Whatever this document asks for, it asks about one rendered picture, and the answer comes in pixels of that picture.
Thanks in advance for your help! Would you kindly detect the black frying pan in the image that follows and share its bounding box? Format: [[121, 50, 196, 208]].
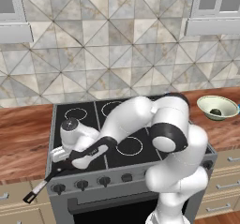
[[22, 157, 77, 204]]

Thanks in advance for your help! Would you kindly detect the black stove knob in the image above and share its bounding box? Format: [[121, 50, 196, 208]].
[[202, 159, 215, 171], [52, 183, 67, 196], [97, 175, 112, 188], [74, 179, 90, 192]]

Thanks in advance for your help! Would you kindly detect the pale green bowl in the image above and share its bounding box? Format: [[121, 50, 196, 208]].
[[196, 95, 240, 122]]

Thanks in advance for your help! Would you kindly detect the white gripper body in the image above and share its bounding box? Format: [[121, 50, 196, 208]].
[[50, 145, 72, 164]]

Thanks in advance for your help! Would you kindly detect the white wall cupboard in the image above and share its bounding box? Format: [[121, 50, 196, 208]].
[[0, 0, 35, 45], [183, 0, 240, 37]]

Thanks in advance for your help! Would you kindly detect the grey oven door handle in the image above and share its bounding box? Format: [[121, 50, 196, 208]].
[[67, 193, 159, 215]]

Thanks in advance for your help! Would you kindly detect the beige cupboard door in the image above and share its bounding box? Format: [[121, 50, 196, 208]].
[[0, 206, 58, 224]]

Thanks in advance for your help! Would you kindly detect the beige drawer front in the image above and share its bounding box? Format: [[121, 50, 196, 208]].
[[204, 171, 240, 200], [196, 196, 240, 219], [0, 179, 50, 211], [214, 148, 240, 173]]

